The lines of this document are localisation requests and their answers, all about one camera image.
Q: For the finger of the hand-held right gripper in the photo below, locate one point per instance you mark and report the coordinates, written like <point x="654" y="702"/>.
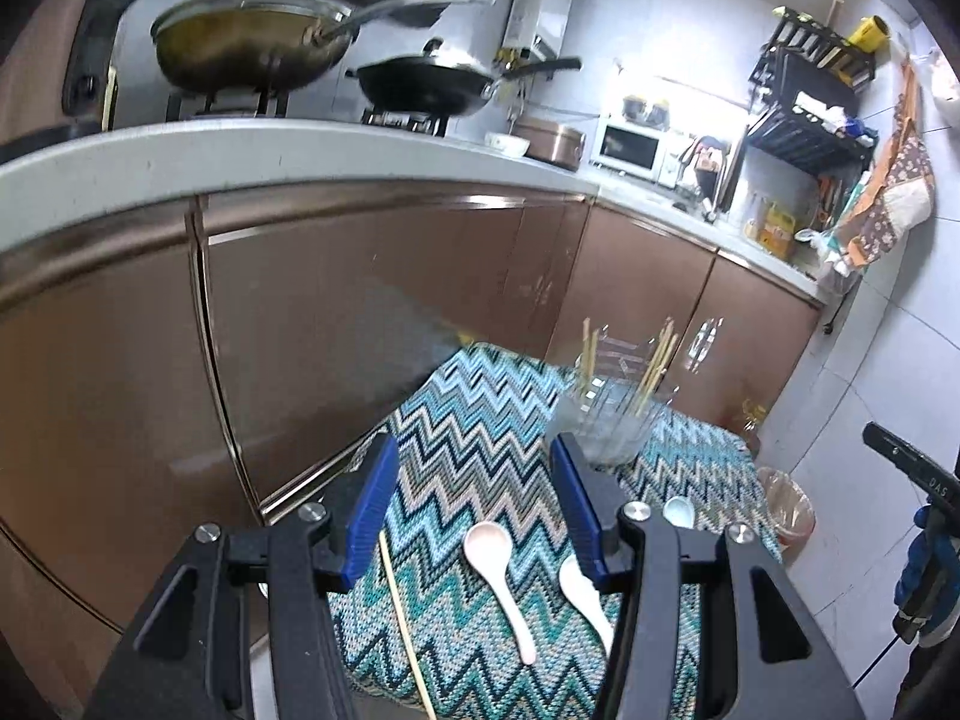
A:
<point x="904" y="459"/>

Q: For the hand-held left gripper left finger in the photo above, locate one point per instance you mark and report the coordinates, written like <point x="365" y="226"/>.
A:
<point x="371" y="510"/>

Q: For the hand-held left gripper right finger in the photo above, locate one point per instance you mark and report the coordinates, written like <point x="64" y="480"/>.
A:
<point x="581" y="510"/>

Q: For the white ceramic spoon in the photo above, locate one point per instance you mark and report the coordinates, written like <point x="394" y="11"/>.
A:
<point x="487" y="544"/>
<point x="577" y="585"/>
<point x="679" y="514"/>

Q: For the glass cup with chopsticks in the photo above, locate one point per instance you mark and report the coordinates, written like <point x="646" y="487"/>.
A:
<point x="607" y="435"/>

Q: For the wooden chopstick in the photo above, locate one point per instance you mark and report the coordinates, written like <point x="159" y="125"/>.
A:
<point x="660" y="364"/>
<point x="592" y="360"/>
<point x="652" y="367"/>
<point x="584" y="352"/>
<point x="401" y="615"/>
<point x="666" y="360"/>

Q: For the person's right hand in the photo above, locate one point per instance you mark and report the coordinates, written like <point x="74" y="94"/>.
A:
<point x="926" y="562"/>

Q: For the zigzag patterned cloth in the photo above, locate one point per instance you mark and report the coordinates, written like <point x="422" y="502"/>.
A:
<point x="465" y="465"/>

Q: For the trash bin with bag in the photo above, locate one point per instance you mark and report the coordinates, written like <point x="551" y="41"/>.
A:
<point x="787" y="517"/>

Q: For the orange oil bottle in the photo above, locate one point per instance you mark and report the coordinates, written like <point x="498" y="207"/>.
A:
<point x="752" y="427"/>

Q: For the brown base cabinets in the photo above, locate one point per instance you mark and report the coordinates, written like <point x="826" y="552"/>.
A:
<point x="300" y="315"/>

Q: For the yellow bottle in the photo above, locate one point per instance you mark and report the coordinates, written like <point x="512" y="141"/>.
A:
<point x="778" y="234"/>

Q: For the patterned apron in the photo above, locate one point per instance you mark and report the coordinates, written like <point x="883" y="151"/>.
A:
<point x="892" y="195"/>

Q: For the clear bottle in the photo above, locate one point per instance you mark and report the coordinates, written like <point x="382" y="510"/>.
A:
<point x="752" y="221"/>

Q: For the blue item in rack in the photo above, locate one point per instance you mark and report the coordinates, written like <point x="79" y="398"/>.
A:
<point x="859" y="131"/>

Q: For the black dish rack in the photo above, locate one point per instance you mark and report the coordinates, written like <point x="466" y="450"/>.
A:
<point x="802" y="135"/>

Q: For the white cloth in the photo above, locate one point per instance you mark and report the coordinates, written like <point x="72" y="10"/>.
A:
<point x="817" y="106"/>

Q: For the white microwave oven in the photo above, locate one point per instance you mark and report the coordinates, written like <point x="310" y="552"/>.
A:
<point x="626" y="146"/>

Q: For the metal pot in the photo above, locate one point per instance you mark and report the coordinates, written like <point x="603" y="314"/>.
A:
<point x="551" y="142"/>

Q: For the white bowl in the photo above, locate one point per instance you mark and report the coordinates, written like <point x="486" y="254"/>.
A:
<point x="507" y="144"/>

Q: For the white kitchen countertop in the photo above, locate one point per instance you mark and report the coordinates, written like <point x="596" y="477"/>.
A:
<point x="225" y="157"/>

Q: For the white plastic bag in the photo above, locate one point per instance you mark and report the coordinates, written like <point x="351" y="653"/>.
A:
<point x="941" y="75"/>

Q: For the black gas stove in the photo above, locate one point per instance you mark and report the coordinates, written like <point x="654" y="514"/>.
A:
<point x="405" y="121"/>

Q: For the black wok with lid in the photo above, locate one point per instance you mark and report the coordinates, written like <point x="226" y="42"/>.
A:
<point x="420" y="86"/>

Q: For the yellow cup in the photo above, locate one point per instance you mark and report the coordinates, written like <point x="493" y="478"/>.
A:
<point x="868" y="33"/>

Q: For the wooden stick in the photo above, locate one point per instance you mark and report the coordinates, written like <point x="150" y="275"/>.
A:
<point x="832" y="9"/>

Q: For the brass wok with lid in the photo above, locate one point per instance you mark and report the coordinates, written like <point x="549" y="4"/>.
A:
<point x="240" y="52"/>

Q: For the white water heater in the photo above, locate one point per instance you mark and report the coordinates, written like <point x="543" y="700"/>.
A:
<point x="540" y="15"/>

